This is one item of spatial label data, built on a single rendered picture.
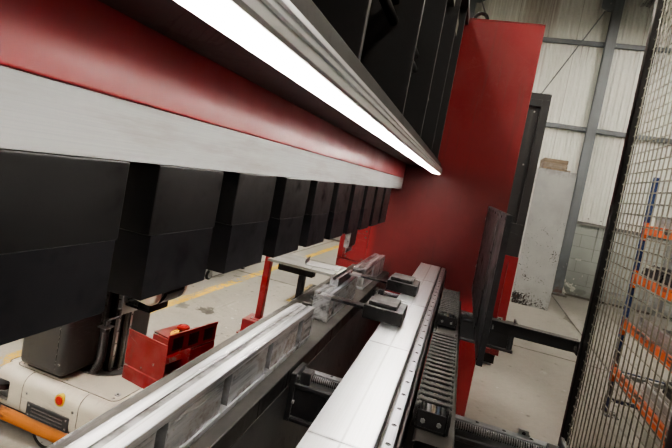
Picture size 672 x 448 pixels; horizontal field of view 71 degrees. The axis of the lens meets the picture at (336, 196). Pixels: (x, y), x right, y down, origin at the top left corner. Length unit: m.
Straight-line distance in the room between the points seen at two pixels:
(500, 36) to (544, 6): 6.90
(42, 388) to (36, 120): 2.04
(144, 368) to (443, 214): 1.67
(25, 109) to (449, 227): 2.31
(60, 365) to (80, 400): 0.18
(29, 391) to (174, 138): 1.98
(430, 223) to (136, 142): 2.16
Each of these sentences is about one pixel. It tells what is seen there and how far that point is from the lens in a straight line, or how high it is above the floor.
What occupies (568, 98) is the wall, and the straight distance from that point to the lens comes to 9.20.
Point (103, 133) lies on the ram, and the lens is 0.51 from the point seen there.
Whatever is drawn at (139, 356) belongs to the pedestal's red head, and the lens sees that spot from 1.52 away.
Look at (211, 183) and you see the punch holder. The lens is 0.68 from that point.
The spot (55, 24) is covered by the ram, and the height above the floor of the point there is 1.45.
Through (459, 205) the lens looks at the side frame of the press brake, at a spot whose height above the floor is 1.31.
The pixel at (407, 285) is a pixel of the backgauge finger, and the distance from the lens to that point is 1.71.
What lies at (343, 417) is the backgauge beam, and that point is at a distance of 0.83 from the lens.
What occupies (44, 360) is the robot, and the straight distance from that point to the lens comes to 2.44.
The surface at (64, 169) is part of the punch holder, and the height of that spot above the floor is 1.33.
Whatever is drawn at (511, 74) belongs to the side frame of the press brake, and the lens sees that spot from 2.66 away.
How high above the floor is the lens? 1.37
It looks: 3 degrees down
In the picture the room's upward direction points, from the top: 11 degrees clockwise
